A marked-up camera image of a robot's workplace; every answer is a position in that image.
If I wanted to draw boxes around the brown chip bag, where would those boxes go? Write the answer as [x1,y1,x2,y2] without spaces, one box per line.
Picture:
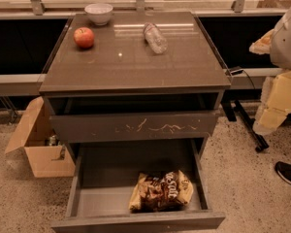
[128,170,194,212]

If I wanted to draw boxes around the white ceramic bowl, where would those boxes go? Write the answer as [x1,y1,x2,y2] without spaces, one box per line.
[84,3,113,25]

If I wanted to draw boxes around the open middle drawer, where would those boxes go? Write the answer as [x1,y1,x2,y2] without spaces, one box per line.
[51,139,225,233]

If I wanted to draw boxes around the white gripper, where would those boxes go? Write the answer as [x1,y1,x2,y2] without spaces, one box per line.
[249,30,291,136]

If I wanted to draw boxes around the red apple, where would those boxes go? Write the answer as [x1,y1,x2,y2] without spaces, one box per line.
[74,27,94,49]

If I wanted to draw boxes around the clear plastic water bottle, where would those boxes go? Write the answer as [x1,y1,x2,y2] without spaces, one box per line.
[143,22,168,54]

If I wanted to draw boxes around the closed top drawer front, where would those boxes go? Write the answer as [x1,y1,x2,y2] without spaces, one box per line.
[49,111,217,143]

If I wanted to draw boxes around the cans inside cardboard box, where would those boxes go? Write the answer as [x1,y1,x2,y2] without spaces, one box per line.
[45,135,65,158]

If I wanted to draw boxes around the black power adapter with cable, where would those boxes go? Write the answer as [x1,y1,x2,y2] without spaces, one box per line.
[225,66,255,89]

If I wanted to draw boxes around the black wheeled stand base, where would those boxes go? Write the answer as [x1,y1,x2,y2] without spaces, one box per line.
[221,99,269,152]

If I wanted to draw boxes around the open cardboard box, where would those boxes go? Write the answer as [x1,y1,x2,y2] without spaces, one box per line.
[5,97,75,178]

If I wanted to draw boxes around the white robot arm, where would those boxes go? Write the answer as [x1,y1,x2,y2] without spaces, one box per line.
[249,7,291,135]

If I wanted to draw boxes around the black sneaker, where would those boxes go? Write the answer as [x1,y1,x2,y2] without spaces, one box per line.
[275,161,291,184]

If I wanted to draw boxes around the dark grey drawer cabinet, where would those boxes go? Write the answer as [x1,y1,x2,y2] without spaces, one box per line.
[38,11,232,233]

